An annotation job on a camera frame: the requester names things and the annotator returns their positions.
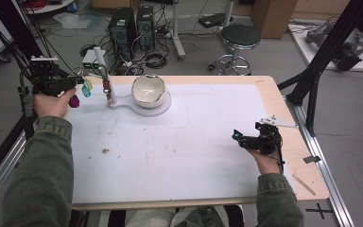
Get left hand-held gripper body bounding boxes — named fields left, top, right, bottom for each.
left=27, top=55, right=78, bottom=97

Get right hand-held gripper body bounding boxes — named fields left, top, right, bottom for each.
left=237, top=114, right=299, bottom=156

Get colourful charm keychain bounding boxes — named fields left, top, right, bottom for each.
left=68, top=78, right=95, bottom=109

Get white key stand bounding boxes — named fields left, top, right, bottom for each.
left=93, top=46, right=173, bottom=118

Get person's right hand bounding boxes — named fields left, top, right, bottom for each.
left=247, top=148, right=285, bottom=176

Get person's left hand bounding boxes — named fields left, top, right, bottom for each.
left=32, top=87, right=78, bottom=119

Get white box green lights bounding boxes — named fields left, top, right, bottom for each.
left=81, top=48, right=107, bottom=71

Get thin wooden stick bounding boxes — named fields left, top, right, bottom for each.
left=292, top=174, right=317, bottom=197

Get clear plastic bag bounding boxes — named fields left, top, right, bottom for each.
left=52, top=11, right=103, bottom=32

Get white table mat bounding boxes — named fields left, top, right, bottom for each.
left=65, top=82, right=297, bottom=205

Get black computer tower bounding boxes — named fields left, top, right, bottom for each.
left=136, top=4, right=155, bottom=48
left=108, top=7, right=138, bottom=53

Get white eggshell ceramic bowl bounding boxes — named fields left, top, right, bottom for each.
left=130, top=74, right=167, bottom=109

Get round white platform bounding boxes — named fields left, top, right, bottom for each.
left=22, top=0, right=77, bottom=15

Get black round stool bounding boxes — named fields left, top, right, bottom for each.
left=208, top=23, right=262, bottom=76

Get white office desk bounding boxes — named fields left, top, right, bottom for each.
left=169, top=0, right=235, bottom=61

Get black power strip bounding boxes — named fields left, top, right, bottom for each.
left=198, top=12, right=234, bottom=28

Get wooden cabinet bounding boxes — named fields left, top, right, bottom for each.
left=251, top=0, right=299, bottom=40

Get white board with equipment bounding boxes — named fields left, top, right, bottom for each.
left=287, top=17, right=363, bottom=74

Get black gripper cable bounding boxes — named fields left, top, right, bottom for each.
left=18, top=66, right=34, bottom=96
left=272, top=126, right=286, bottom=175

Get black metal frame stand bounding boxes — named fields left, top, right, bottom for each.
left=277, top=0, right=363, bottom=137
left=0, top=0, right=45, bottom=190

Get aluminium rail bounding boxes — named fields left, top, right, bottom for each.
left=0, top=131, right=26, bottom=216
left=285, top=94, right=355, bottom=227

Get coiled black floor cables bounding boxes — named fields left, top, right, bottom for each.
left=143, top=49, right=168, bottom=70

